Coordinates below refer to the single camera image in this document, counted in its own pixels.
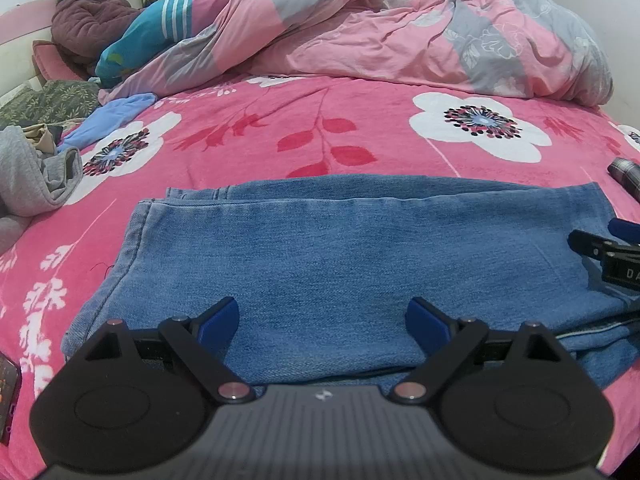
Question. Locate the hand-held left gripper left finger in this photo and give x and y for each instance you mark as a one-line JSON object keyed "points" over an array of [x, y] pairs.
{"points": [[220, 322]]}

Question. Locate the beige garment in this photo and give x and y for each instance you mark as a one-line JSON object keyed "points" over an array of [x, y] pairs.
{"points": [[40, 135]]}

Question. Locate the white pink padded headboard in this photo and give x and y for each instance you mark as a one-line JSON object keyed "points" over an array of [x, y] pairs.
{"points": [[20, 45]]}

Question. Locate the black white plaid shirt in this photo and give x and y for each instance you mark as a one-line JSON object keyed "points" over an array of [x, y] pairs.
{"points": [[627, 172]]}

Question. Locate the blue denim jeans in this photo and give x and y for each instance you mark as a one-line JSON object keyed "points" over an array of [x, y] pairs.
{"points": [[350, 250]]}

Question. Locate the pink floral bed sheet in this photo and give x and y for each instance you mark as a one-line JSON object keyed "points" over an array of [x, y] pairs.
{"points": [[250, 110]]}

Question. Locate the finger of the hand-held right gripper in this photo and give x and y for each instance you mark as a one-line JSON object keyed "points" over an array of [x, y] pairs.
{"points": [[587, 242], [625, 230]]}

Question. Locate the teal pink striped quilt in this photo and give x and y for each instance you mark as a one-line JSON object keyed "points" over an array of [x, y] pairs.
{"points": [[145, 35]]}

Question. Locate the grey sweater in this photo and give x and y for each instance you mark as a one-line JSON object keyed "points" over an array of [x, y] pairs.
{"points": [[25, 175]]}

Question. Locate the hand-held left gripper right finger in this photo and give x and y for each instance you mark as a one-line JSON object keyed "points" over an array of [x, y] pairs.
{"points": [[427, 322]]}

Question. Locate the light blue garment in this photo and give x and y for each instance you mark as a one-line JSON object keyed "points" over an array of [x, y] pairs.
{"points": [[110, 115]]}

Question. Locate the black smartphone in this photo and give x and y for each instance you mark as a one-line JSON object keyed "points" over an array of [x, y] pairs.
{"points": [[7, 395]]}

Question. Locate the green patterned pillow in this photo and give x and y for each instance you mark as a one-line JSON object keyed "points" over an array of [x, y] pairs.
{"points": [[55, 100]]}

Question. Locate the red pillow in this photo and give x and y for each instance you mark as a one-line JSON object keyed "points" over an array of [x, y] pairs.
{"points": [[50, 60]]}

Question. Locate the pink grey floral quilt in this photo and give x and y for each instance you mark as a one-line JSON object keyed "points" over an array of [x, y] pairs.
{"points": [[375, 25]]}

